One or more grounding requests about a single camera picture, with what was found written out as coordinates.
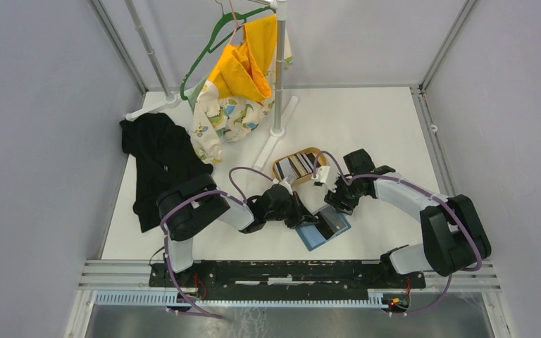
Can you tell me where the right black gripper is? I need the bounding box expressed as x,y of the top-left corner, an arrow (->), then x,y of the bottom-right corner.
323,171 -> 364,216

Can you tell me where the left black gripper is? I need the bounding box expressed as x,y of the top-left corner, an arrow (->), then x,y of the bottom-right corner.
265,191 -> 318,229

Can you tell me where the dark credit card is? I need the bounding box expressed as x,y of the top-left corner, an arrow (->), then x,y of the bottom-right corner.
320,205 -> 351,234
315,212 -> 340,240

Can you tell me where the blue card holder wallet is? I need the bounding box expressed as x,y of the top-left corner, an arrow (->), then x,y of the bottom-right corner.
296,205 -> 351,251

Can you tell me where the oval wooden card tray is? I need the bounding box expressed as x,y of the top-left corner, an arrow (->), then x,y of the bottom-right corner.
272,147 -> 321,186

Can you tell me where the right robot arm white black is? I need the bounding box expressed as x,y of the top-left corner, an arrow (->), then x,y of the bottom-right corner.
324,149 -> 492,287

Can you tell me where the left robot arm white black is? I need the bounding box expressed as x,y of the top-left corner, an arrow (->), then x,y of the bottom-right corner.
156,174 -> 320,287

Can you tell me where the yellow dinosaur print jacket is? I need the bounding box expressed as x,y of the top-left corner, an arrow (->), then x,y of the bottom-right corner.
188,14 -> 278,164

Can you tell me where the black garment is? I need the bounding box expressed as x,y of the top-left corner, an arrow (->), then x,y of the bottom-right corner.
119,113 -> 213,233

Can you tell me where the white metal clothes rack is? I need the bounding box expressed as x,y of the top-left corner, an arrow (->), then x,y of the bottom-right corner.
125,1 -> 298,170

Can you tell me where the green clothes hanger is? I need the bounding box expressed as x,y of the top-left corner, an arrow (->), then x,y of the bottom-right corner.
179,4 -> 276,101

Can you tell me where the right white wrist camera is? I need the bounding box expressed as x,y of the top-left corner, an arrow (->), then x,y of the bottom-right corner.
312,165 -> 340,192

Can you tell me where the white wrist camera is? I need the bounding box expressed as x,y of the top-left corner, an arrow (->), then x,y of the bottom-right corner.
312,165 -> 340,192
278,175 -> 295,194

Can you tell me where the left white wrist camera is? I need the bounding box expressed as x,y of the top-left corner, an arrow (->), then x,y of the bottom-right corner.
278,175 -> 295,194

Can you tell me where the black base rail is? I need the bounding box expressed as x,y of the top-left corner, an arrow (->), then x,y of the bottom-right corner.
175,260 -> 426,301

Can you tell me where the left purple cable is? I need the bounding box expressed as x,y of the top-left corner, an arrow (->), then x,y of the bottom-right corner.
159,166 -> 276,320

